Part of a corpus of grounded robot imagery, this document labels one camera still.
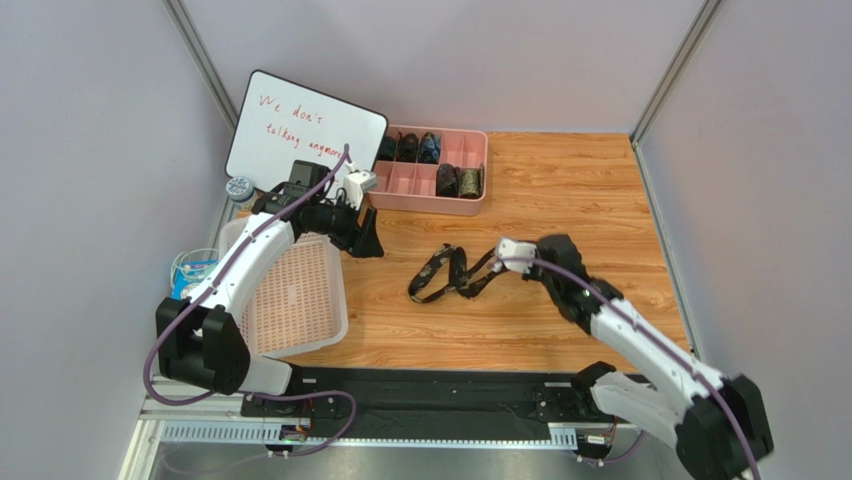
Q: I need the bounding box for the black floral patterned tie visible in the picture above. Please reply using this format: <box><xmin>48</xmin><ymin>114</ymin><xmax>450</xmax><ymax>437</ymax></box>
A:
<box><xmin>407</xmin><ymin>243</ymin><xmax>506</xmax><ymax>304</ymax></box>

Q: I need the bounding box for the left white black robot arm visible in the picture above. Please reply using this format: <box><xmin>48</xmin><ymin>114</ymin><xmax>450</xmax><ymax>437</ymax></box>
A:
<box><xmin>144</xmin><ymin>156</ymin><xmax>384</xmax><ymax>397</ymax></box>

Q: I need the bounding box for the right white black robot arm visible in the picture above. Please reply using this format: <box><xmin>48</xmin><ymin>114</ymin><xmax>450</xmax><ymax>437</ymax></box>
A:
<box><xmin>520</xmin><ymin>234</ymin><xmax>774</xmax><ymax>479</ymax></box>

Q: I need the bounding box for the black rolled tie far left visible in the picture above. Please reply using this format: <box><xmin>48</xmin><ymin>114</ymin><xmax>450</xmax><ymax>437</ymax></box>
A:
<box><xmin>376</xmin><ymin>135</ymin><xmax>399</xmax><ymax>161</ymax></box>

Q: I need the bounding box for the pink divided organizer box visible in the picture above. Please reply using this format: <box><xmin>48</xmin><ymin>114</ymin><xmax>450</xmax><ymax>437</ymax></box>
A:
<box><xmin>369</xmin><ymin>125</ymin><xmax>489</xmax><ymax>216</ymax></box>

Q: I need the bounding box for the white plastic mesh basket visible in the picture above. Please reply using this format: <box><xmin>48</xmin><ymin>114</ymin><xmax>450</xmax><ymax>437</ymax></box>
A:
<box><xmin>208</xmin><ymin>221</ymin><xmax>348</xmax><ymax>359</ymax></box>

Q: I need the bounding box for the black glossy rolled tie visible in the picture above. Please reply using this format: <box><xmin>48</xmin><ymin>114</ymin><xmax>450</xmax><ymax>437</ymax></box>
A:
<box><xmin>435</xmin><ymin>163</ymin><xmax>461</xmax><ymax>198</ymax></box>

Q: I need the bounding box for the small blue white jar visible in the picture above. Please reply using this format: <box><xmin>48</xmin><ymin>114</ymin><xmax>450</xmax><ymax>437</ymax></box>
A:
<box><xmin>225</xmin><ymin>176</ymin><xmax>257</xmax><ymax>211</ymax></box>

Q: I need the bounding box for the dark blue rolled tie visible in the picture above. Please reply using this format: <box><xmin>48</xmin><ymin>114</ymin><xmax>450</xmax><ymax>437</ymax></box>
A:
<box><xmin>418</xmin><ymin>131</ymin><xmax>442</xmax><ymax>165</ymax></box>

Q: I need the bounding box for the olive green rolled tie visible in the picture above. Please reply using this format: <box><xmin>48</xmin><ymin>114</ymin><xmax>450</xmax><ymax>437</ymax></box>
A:
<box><xmin>458</xmin><ymin>167</ymin><xmax>485</xmax><ymax>200</ymax></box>

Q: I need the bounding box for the white whiteboard with red writing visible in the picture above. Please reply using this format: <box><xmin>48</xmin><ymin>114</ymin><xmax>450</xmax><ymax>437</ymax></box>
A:
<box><xmin>225</xmin><ymin>70</ymin><xmax>389</xmax><ymax>191</ymax></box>

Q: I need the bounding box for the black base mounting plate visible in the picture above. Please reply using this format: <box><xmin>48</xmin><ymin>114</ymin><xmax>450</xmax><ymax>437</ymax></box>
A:
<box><xmin>235</xmin><ymin>367</ymin><xmax>614</xmax><ymax>441</ymax></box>

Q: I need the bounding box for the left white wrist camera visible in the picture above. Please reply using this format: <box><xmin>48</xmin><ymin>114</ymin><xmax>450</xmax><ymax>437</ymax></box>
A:
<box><xmin>342</xmin><ymin>170</ymin><xmax>379</xmax><ymax>210</ymax></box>

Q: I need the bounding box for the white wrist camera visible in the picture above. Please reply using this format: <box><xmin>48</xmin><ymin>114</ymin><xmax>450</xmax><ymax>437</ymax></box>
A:
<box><xmin>491</xmin><ymin>237</ymin><xmax>537</xmax><ymax>274</ymax></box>
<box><xmin>342</xmin><ymin>170</ymin><xmax>379</xmax><ymax>210</ymax></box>

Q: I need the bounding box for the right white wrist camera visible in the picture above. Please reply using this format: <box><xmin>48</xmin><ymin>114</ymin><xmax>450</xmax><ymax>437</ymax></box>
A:
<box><xmin>491</xmin><ymin>237</ymin><xmax>537</xmax><ymax>274</ymax></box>

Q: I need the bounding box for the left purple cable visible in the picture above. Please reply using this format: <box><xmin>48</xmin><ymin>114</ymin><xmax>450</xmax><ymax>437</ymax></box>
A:
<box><xmin>143</xmin><ymin>143</ymin><xmax>358</xmax><ymax>458</ymax></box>

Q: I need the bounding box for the aluminium frame rail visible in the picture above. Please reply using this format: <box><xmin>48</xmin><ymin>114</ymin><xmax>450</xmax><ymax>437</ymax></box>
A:
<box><xmin>119</xmin><ymin>374</ymin><xmax>760</xmax><ymax>480</ymax></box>

